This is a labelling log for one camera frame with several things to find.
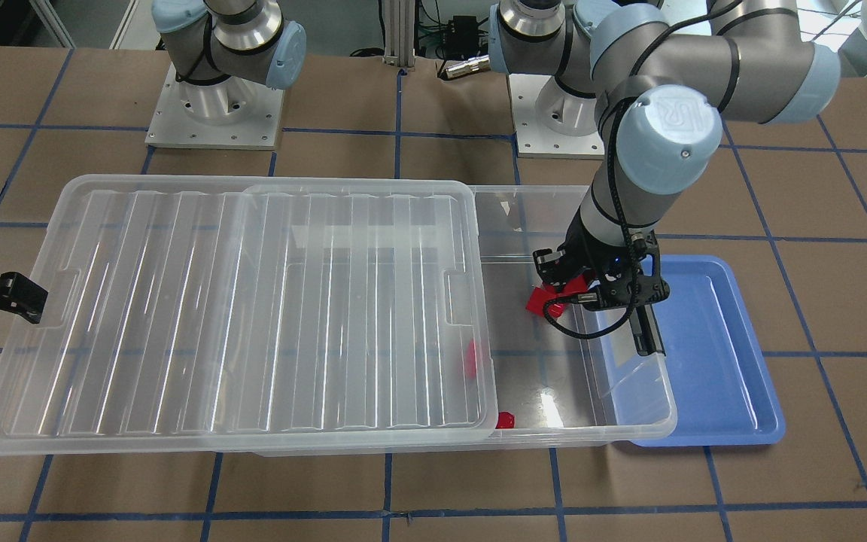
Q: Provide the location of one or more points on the aluminium frame post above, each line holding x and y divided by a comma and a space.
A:
399, 33

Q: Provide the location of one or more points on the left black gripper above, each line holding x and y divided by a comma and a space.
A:
582, 254

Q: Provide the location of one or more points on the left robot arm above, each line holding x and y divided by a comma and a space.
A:
657, 99

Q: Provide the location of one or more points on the red block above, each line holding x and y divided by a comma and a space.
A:
505, 421
540, 295

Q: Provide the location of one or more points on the clear plastic storage box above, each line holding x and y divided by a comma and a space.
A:
561, 392

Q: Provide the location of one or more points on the blue plastic tray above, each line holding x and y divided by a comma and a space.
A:
711, 387

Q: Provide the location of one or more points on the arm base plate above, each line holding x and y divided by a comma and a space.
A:
550, 122
232, 115

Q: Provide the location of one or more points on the clear plastic box lid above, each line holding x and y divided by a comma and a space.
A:
280, 316

